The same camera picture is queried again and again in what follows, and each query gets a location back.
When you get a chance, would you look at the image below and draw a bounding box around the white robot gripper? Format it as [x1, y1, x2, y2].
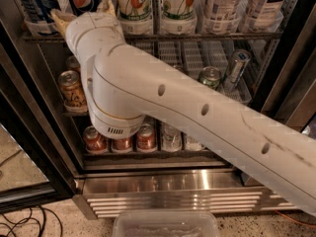
[50, 0, 125, 63]

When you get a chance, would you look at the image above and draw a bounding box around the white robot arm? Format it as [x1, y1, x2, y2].
[50, 0, 316, 215]

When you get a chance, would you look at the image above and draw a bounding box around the white 7up can left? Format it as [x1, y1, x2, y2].
[118, 0, 151, 22]

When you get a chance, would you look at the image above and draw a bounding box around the white 7up can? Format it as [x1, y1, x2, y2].
[163, 0, 195, 21]
[118, 0, 151, 22]

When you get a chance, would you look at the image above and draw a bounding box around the gold lacroix can back left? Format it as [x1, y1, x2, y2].
[66, 55, 81, 73]

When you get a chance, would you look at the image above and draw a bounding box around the gold lacroix can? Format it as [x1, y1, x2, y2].
[57, 70, 86, 107]
[66, 55, 81, 73]

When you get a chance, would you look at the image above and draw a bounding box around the gold lacroix can front left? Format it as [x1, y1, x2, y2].
[57, 70, 86, 107]

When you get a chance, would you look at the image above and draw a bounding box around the white 7up can right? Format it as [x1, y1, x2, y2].
[163, 0, 195, 21]

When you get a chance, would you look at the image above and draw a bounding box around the red can front left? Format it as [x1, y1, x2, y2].
[83, 125, 108, 151]

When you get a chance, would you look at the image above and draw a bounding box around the red can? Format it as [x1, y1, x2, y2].
[83, 125, 108, 151]
[113, 137, 132, 151]
[136, 123, 155, 150]

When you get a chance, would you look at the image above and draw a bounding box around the white labelled can left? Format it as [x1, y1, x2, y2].
[201, 0, 240, 21]

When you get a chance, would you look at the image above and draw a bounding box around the white labelled can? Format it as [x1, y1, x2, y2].
[245, 0, 284, 22]
[201, 0, 240, 21]

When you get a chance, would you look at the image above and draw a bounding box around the red can front middle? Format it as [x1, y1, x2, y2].
[113, 137, 132, 151]

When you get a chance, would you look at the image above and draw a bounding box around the red can front right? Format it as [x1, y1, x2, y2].
[136, 123, 155, 150]

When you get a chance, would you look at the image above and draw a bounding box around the green lacroix can right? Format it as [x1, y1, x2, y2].
[197, 66, 221, 90]

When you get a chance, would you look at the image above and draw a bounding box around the slim silver can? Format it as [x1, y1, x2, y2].
[223, 49, 251, 92]

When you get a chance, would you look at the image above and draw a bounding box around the left glass fridge door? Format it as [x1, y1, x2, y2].
[0, 45, 73, 213]

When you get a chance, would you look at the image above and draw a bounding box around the glass fridge door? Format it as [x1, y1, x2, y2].
[0, 45, 73, 213]
[250, 4, 316, 139]

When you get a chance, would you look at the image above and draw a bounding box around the stainless steel fridge grille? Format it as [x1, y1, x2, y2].
[73, 169, 295, 219]

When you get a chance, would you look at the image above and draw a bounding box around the white labelled can right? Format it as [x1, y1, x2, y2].
[245, 0, 284, 22]

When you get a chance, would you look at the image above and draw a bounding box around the right glass fridge door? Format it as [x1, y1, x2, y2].
[250, 4, 316, 139]

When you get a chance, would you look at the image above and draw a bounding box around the clear water bottle left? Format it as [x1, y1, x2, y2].
[161, 123, 182, 152]

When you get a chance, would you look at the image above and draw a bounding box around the clear plastic bin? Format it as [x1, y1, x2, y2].
[112, 210, 220, 237]

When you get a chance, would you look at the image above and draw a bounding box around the middle wire shelf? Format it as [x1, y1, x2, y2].
[62, 110, 89, 117]

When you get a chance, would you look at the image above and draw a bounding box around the wire shelf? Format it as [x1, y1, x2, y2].
[62, 110, 89, 117]
[22, 33, 281, 43]

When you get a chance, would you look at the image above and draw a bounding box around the top wire shelf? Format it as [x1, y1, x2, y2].
[22, 33, 281, 43]

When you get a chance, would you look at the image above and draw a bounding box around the black cable on floor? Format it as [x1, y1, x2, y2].
[0, 205, 64, 237]

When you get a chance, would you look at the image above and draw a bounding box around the orange cable on floor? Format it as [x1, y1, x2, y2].
[275, 210, 316, 229]

